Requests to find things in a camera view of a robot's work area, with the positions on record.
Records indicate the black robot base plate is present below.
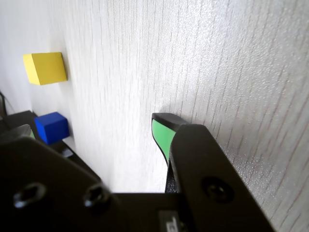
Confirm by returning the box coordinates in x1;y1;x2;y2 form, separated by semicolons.
0;110;103;188

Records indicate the blue wooden cube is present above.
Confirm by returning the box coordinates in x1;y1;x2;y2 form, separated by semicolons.
34;111;69;145

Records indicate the black cable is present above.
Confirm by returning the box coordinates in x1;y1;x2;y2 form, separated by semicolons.
0;90;8;118

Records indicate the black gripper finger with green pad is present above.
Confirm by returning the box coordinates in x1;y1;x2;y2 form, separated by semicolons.
0;124;37;143
151;112;276;232

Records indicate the yellow wooden cube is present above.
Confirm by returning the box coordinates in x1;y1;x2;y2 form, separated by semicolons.
23;52;68;86

